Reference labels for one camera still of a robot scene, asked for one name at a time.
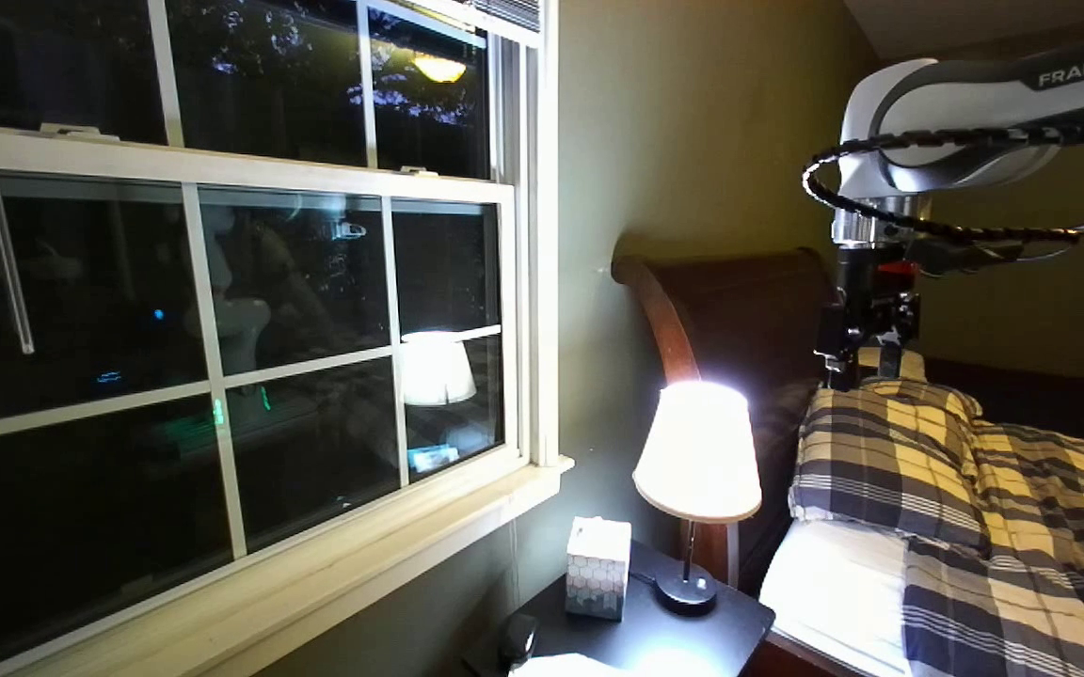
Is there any white shade table lamp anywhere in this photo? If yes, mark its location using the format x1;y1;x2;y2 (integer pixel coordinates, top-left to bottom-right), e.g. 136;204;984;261
629;375;763;617

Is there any white framed window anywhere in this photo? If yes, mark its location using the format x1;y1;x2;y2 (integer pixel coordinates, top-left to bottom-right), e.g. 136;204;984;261
0;0;575;677

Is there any blue yellow plaid pillow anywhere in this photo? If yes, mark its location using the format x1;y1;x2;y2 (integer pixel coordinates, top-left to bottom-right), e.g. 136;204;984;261
969;419;1084;598
788;375;990;557

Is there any dark wooden headboard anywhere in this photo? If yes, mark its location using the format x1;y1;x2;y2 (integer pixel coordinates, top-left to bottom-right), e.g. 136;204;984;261
610;241;1084;593

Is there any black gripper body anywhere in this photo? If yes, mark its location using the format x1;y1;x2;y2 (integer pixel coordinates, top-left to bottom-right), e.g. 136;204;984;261
822;241;930;356

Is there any patterned tissue box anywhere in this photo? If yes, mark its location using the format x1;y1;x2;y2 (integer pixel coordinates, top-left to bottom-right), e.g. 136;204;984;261
561;515;637;623

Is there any blue yellow plaid comforter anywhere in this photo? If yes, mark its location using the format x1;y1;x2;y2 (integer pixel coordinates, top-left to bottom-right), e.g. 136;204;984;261
896;537;1084;677

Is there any white bed sheet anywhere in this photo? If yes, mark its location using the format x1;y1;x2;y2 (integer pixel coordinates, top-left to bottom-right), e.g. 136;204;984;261
757;518;916;677

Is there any black folding side table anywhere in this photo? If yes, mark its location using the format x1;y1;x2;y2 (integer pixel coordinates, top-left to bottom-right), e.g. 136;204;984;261
458;540;779;677

